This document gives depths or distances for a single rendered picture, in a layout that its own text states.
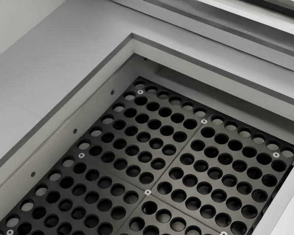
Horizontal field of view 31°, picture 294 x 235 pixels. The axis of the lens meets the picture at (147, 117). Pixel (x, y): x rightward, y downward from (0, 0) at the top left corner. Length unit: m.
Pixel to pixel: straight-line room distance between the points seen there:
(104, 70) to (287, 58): 0.17
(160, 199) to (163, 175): 0.02
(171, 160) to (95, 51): 0.13
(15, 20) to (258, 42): 0.23
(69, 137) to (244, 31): 0.20
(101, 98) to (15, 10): 0.12
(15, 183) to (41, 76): 0.10
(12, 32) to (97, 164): 0.16
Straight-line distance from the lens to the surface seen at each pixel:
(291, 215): 0.38
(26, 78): 0.50
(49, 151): 0.52
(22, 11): 0.54
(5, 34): 0.53
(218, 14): 0.49
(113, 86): 0.56
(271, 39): 0.47
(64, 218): 0.45
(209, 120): 0.50
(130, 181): 0.46
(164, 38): 0.52
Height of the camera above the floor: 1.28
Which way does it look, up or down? 49 degrees down
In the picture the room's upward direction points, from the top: 6 degrees counter-clockwise
